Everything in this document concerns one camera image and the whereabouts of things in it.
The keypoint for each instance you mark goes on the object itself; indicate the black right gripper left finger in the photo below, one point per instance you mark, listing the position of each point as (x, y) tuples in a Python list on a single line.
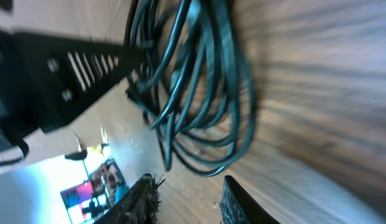
[(138, 206)]

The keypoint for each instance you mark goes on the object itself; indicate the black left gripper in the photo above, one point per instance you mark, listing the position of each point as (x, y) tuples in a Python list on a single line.
[(47, 82)]

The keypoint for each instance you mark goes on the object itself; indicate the colourful background monitor screen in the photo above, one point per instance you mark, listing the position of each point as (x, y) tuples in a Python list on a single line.
[(95, 196)]

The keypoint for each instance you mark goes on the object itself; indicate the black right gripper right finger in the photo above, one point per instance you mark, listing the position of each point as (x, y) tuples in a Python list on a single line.
[(239, 207)]

